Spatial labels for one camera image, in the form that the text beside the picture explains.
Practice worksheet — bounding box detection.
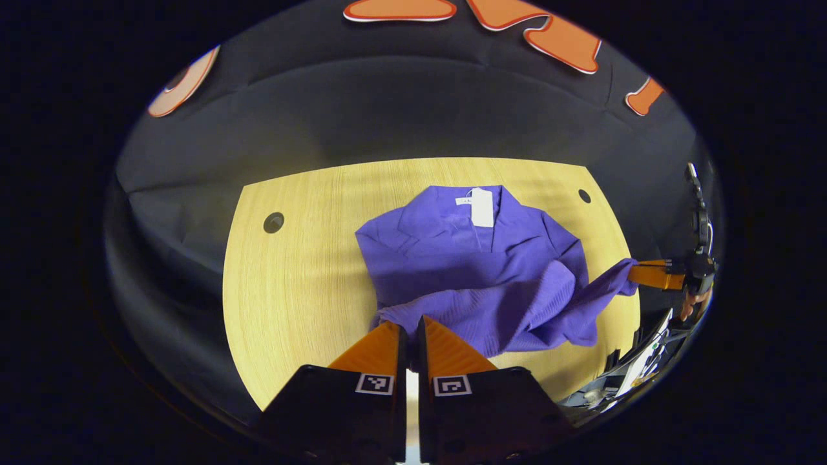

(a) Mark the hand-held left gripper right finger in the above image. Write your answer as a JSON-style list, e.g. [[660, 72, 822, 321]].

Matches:
[[413, 315, 576, 462]]

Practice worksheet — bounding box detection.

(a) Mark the purple jacket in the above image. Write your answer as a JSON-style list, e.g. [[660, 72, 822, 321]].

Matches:
[[355, 185, 640, 359]]

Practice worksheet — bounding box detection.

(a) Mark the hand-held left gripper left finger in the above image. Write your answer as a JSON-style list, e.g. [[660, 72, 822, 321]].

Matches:
[[258, 321, 409, 462]]

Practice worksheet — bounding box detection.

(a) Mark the white and black equipment clutter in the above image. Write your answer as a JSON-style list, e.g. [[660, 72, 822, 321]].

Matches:
[[562, 309, 676, 409]]

